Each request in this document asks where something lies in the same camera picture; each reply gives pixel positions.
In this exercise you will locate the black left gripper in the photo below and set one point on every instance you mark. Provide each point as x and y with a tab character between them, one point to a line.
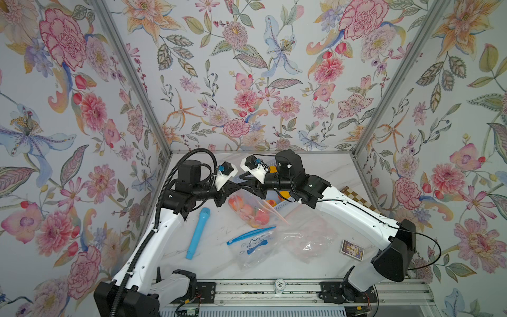
223	193

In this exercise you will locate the yellow peach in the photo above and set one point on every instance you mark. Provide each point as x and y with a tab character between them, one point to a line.
273	203

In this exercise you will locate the clear blue-zipper zip bag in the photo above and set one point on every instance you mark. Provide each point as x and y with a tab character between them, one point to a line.
254	247

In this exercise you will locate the blue toy microphone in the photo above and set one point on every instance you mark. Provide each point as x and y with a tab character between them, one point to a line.
204	215

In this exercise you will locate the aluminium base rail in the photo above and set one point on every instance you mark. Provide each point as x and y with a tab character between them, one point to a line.
303	297

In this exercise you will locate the wooden chessboard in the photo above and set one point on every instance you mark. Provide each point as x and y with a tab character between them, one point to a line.
357	198

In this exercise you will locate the light blue perforated basket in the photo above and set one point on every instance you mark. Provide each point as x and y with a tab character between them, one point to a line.
283	197

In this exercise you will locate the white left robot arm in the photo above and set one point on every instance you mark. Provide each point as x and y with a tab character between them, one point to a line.
138	289

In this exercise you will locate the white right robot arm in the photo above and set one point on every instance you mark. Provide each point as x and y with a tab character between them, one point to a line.
395	241

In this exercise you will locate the crumpled clear pink bag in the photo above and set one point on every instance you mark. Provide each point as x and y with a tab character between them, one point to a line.
309	235

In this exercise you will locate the aluminium left corner post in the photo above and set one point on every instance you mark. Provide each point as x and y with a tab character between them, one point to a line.
107	22

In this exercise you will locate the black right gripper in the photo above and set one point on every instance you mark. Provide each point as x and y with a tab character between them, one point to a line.
261	191

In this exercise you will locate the aluminium corner post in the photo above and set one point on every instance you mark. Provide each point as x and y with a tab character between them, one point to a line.
423	34
107	22

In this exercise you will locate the clear pink-zipper zip bag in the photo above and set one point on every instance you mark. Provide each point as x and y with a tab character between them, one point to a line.
257	216

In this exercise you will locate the aluminium right corner post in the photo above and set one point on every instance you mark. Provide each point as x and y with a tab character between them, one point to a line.
423	34

